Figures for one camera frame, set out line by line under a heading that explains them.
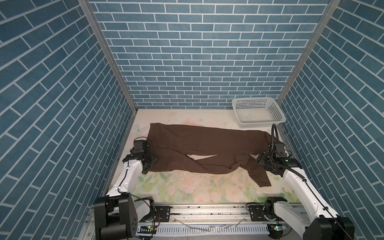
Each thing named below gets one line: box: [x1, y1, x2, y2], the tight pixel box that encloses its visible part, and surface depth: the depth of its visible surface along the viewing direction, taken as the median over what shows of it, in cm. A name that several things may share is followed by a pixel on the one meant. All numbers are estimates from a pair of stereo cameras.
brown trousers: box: [147, 123, 277, 187], surface depth 96 cm
